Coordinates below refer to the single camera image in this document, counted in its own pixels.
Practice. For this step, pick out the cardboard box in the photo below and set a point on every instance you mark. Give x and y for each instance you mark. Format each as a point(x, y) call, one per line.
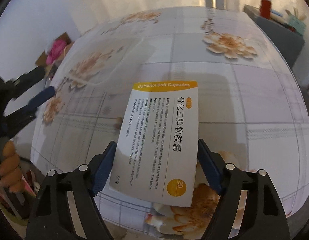
point(41, 61)

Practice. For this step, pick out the floral tablecloth table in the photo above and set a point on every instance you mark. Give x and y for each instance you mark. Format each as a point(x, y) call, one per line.
point(250, 107)

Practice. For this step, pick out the grey cabinet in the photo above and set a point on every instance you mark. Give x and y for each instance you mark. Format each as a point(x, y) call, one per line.
point(288, 43)

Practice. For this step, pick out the person's left hand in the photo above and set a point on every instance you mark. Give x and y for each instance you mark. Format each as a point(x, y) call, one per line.
point(11, 176)

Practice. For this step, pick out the red thermos bottle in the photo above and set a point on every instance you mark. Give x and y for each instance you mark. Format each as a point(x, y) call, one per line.
point(265, 8)

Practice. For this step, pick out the teal chopstick holder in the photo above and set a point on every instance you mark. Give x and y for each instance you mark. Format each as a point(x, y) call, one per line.
point(296, 21)

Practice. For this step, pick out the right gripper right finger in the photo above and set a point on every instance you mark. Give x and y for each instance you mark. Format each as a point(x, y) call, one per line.
point(249, 206)

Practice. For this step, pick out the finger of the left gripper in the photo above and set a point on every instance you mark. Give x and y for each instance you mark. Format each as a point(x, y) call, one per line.
point(27, 80)
point(23, 116)

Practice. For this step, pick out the pink plush toy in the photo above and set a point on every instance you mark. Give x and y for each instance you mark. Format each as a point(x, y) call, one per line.
point(55, 51)

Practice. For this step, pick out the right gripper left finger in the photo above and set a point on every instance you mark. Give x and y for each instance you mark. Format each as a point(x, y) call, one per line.
point(65, 207)

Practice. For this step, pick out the white yellow medicine box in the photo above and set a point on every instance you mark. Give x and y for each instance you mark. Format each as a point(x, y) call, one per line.
point(156, 153)

